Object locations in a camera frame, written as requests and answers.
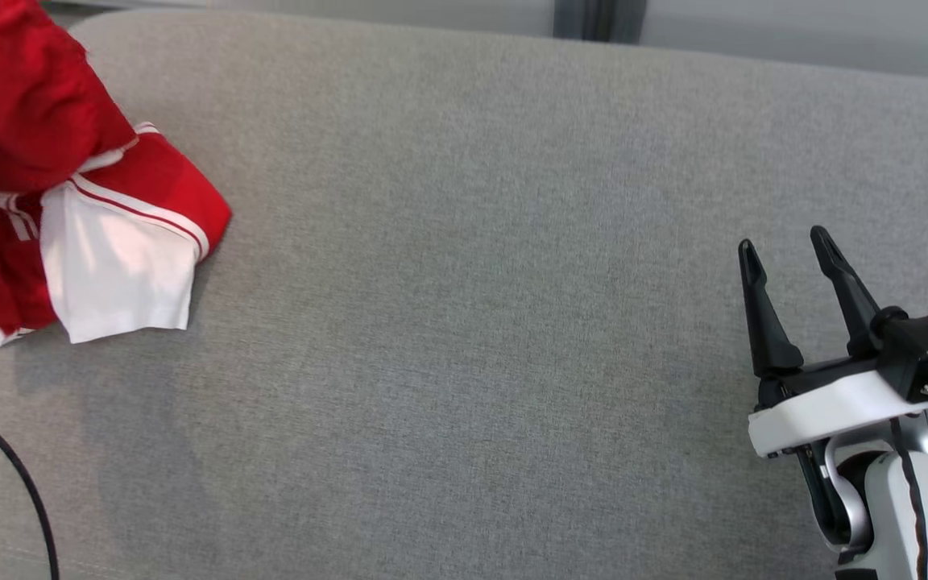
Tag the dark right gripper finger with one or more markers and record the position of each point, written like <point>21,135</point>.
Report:
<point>764,322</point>
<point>849,294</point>

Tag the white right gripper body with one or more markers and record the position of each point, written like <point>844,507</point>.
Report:
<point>826,407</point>

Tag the red Bulls basketball jersey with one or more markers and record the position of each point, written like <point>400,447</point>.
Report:
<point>126,242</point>

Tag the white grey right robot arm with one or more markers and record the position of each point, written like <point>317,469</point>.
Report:
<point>907,507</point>

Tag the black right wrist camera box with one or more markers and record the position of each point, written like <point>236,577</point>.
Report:
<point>927,342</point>

